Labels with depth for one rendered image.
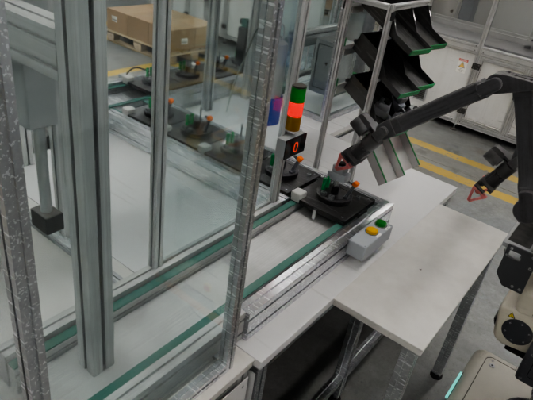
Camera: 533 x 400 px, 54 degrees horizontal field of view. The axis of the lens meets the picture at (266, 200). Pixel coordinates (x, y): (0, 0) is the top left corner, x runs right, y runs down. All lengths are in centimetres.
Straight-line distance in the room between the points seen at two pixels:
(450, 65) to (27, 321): 544
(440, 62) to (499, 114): 81
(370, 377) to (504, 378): 60
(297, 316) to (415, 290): 45
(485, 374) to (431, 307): 81
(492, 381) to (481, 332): 71
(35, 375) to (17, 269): 21
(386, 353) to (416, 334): 117
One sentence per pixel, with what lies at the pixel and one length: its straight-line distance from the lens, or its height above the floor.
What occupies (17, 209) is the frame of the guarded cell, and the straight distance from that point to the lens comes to 73.
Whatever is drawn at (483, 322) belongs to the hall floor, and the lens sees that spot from 331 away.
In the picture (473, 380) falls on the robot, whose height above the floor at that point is 28.
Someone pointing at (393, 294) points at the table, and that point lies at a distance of 181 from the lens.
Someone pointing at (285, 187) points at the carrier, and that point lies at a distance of 203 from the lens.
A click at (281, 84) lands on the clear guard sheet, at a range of 172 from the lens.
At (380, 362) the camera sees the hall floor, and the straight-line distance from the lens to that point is 281.
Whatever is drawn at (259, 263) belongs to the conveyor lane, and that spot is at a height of 92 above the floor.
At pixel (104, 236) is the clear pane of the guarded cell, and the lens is 86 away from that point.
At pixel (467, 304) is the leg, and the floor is 49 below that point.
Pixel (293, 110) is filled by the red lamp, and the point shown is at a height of 133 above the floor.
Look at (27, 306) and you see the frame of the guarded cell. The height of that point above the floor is 140.
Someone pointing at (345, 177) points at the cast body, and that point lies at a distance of 195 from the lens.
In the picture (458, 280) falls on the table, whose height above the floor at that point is 86.
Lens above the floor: 195
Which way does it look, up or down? 30 degrees down
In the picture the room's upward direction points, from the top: 9 degrees clockwise
